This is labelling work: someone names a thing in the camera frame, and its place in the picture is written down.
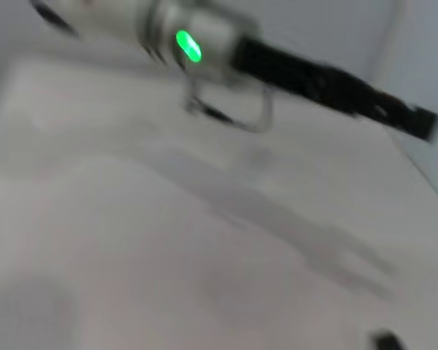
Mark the left arm black plug cable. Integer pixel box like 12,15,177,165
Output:
182,74,277,134

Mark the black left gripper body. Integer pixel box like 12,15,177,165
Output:
236,35,356,114

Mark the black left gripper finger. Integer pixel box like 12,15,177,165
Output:
334,66,438,144

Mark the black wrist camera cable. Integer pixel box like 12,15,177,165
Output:
28,0,82,39

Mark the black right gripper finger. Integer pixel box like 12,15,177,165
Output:
371,329,409,350

